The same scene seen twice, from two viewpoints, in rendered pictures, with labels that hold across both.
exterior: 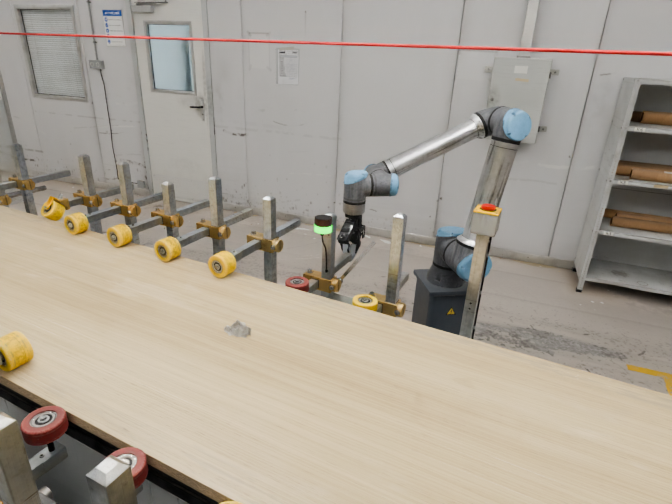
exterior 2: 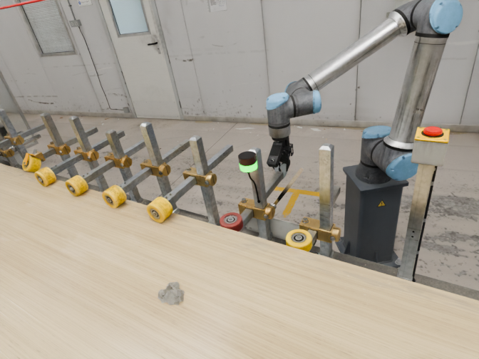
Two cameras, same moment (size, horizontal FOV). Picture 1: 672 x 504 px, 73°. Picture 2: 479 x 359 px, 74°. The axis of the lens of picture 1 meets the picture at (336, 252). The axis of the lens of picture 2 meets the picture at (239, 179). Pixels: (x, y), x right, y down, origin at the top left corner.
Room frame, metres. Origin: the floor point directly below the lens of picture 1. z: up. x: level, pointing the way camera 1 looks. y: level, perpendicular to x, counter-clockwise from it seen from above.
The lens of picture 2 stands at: (0.52, -0.07, 1.60)
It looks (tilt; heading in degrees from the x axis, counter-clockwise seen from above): 32 degrees down; 9
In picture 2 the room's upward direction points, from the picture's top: 10 degrees counter-clockwise
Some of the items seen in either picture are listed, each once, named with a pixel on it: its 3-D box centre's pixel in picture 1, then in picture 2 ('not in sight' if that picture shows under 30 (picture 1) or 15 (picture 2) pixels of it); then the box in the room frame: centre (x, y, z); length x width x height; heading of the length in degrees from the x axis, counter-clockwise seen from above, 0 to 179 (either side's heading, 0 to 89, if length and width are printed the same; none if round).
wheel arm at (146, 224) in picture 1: (167, 216); (118, 158); (1.85, 0.73, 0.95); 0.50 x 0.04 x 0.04; 154
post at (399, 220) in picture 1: (393, 281); (326, 209); (1.38, -0.20, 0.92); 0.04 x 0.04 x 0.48; 64
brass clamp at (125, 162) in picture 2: (167, 218); (118, 160); (1.83, 0.72, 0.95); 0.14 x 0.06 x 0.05; 64
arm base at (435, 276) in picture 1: (447, 270); (374, 167); (2.06, -0.56, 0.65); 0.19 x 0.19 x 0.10
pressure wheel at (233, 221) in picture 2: (297, 294); (232, 230); (1.37, 0.13, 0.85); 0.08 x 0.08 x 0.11
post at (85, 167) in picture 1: (92, 205); (63, 153); (2.04, 1.15, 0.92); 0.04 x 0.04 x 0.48; 64
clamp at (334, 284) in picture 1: (321, 281); (256, 209); (1.50, 0.05, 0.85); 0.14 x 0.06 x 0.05; 64
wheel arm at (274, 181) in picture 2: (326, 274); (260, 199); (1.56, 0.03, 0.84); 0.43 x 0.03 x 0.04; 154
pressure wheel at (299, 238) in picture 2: (364, 314); (299, 249); (1.27, -0.10, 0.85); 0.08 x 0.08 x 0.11
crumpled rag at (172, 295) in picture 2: (237, 327); (170, 292); (1.07, 0.26, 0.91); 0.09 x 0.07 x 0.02; 40
